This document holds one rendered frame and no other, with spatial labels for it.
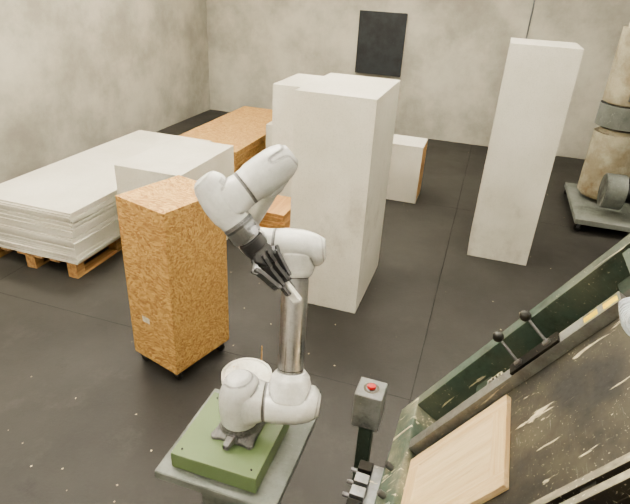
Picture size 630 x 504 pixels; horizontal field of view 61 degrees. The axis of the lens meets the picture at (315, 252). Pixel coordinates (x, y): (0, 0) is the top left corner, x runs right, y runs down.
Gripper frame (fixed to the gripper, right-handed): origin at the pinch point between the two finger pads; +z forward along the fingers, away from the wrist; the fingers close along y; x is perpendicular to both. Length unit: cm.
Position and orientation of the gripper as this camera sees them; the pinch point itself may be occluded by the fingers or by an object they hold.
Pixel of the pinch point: (291, 292)
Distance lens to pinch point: 155.5
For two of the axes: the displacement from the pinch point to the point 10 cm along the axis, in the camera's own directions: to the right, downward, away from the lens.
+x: -6.8, 2.7, 6.8
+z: 5.7, 7.7, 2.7
